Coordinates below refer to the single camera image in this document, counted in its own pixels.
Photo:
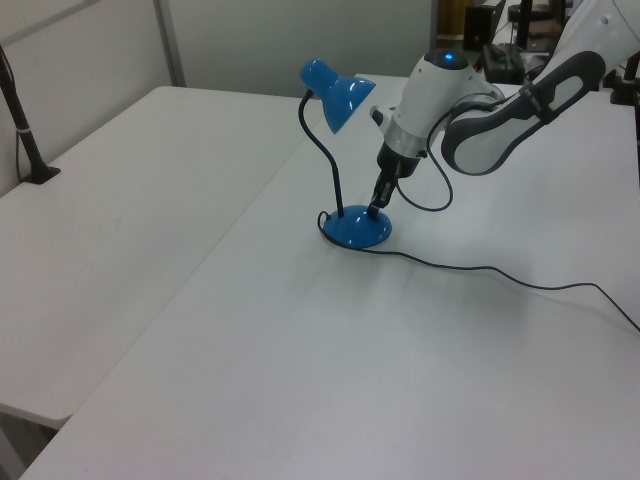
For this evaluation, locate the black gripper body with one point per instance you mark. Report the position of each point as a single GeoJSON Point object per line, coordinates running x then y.
{"type": "Point", "coordinates": [397, 162]}

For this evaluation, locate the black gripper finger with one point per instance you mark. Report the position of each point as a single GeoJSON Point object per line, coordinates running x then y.
{"type": "Point", "coordinates": [388, 190]}
{"type": "Point", "coordinates": [377, 197]}

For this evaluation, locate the blue desk lamp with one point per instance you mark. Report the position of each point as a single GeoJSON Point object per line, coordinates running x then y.
{"type": "Point", "coordinates": [357, 227]}

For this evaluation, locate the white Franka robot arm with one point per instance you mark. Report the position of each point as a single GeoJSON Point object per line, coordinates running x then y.
{"type": "Point", "coordinates": [435, 90]}

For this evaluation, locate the dark device with green light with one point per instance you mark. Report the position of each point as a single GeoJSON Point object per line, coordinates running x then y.
{"type": "Point", "coordinates": [505, 62]}

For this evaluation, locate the black computer box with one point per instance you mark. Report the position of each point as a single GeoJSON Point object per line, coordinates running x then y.
{"type": "Point", "coordinates": [480, 27]}

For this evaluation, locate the black clamp stand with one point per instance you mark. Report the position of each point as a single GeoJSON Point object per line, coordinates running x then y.
{"type": "Point", "coordinates": [622, 85]}

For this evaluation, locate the grey partition frame post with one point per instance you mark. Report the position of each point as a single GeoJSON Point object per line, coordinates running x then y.
{"type": "Point", "coordinates": [169, 40]}

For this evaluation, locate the black camera pole with base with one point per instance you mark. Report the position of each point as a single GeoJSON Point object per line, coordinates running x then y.
{"type": "Point", "coordinates": [27, 145]}

